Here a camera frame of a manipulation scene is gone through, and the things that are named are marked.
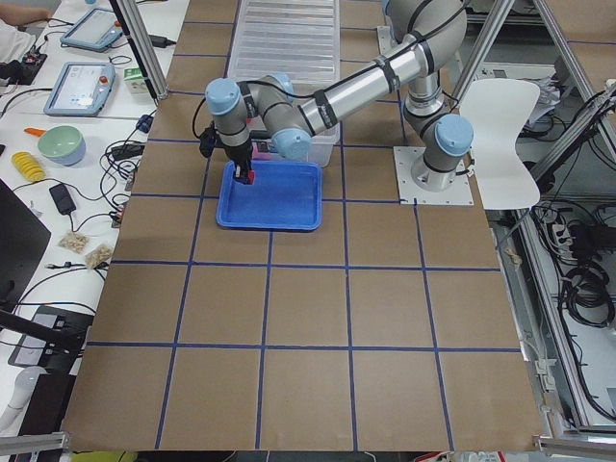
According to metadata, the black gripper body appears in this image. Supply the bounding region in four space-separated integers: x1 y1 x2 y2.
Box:
199 123 252 168

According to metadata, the clear plastic box lid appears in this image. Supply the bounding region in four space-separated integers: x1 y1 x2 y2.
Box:
227 0 340 87

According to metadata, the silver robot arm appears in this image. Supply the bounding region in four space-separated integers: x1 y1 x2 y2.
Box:
198 0 474 192

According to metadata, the clear plastic storage box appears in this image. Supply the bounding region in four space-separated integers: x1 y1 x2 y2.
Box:
249 122 342 168

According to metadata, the blue plastic tray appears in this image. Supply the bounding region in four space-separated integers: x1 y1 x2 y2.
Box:
216 161 322 231

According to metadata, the green white carton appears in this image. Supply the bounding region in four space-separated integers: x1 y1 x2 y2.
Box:
122 67 149 94

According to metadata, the teach pendant near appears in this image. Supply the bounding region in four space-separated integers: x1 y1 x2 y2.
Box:
43 62 116 116

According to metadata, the teach pendant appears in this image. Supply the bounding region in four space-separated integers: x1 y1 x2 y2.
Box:
43 62 116 116
60 8 123 52

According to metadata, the black power adapter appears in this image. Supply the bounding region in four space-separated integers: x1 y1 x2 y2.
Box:
49 183 76 216

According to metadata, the green bowl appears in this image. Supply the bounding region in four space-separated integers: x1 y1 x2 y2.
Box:
38 125 86 167

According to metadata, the teach pendant far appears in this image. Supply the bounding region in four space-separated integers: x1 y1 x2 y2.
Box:
60 8 123 52

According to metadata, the toy carrot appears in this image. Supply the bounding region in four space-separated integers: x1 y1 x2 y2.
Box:
24 127 45 137

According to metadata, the toy yellow corn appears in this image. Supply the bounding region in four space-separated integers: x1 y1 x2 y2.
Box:
12 151 46 183

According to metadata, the white plastic chair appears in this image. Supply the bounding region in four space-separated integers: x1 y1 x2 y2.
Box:
460 78 540 211

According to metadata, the aluminium frame post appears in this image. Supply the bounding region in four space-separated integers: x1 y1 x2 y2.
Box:
110 0 168 101

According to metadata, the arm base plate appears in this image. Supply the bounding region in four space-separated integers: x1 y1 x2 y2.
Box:
394 146 474 207

